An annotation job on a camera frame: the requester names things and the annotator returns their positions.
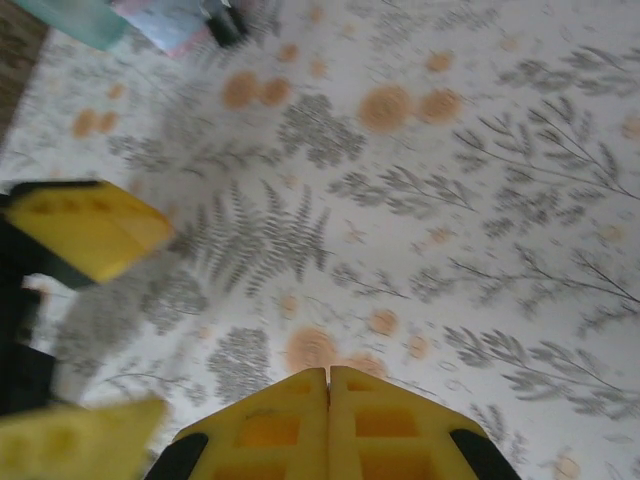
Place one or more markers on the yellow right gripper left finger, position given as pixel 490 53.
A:
pixel 280 430

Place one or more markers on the clear pouch with purple trim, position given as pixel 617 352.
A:
pixel 165 25

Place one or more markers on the floral patterned tablecloth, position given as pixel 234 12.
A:
pixel 400 200

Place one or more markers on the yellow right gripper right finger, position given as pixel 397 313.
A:
pixel 385 430

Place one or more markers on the teal translucent plastic cup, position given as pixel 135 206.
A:
pixel 80 17

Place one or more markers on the black padlock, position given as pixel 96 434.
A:
pixel 227 25

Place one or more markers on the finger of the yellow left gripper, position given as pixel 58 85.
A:
pixel 95 230
pixel 75 440

